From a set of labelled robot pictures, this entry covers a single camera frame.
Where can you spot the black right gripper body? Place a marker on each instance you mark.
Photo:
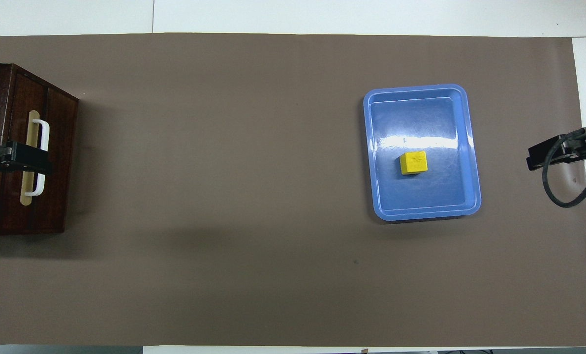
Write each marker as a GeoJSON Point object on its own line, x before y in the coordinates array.
{"type": "Point", "coordinates": [585, 145]}

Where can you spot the blue plastic tray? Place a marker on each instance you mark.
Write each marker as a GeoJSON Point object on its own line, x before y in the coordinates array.
{"type": "Point", "coordinates": [420, 118]}

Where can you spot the brown table mat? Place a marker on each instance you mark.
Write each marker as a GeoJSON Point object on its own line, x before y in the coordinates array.
{"type": "Point", "coordinates": [253, 196]}

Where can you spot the yellow block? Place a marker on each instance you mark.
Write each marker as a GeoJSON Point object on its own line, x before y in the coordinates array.
{"type": "Point", "coordinates": [414, 162]}

